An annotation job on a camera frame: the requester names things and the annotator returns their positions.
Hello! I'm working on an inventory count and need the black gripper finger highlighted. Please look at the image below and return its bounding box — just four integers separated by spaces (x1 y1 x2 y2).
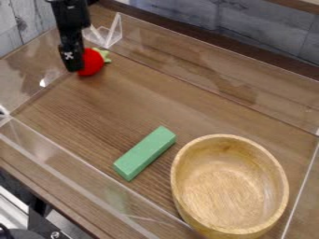
58 42 83 72

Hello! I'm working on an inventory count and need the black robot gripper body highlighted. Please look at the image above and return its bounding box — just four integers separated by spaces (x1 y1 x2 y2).
45 0 90 46

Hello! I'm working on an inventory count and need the red plush strawberry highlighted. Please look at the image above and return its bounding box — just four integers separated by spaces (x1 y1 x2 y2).
77 48 110 77

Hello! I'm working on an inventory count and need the green rectangular block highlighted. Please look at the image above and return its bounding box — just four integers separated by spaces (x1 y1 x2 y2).
113 126 177 181

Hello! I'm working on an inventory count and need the wooden bowl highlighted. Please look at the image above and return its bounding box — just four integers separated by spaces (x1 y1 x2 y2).
170 134 289 239

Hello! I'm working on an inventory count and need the clear acrylic corner bracket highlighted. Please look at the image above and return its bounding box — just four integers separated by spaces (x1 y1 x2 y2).
82 13 121 49

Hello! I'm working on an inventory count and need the clear acrylic tray wall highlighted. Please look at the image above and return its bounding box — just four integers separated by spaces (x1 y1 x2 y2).
0 14 319 239

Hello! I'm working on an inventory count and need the black metal mount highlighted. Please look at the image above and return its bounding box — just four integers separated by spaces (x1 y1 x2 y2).
27 208 70 239

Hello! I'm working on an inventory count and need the black cable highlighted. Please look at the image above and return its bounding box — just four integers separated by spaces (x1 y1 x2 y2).
0 222 14 239

